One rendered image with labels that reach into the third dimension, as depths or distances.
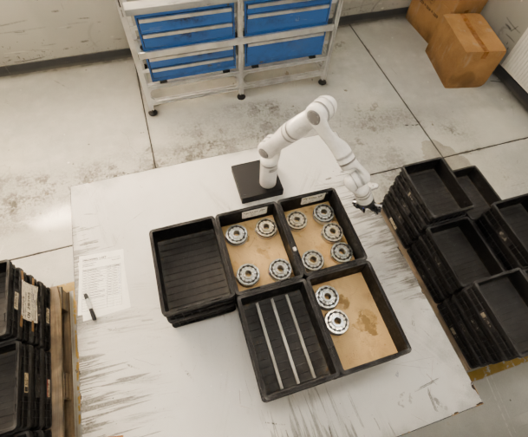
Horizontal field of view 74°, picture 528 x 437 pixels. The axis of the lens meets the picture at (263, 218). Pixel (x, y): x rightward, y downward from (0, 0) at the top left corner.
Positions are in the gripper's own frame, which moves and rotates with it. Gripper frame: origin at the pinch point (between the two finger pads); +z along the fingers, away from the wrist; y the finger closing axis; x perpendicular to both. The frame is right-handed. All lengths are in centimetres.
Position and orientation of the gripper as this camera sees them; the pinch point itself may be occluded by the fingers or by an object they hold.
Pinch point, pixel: (369, 211)
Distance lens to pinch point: 176.9
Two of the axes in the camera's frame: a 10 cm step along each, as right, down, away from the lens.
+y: 8.4, 1.8, -5.2
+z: 4.2, 4.0, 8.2
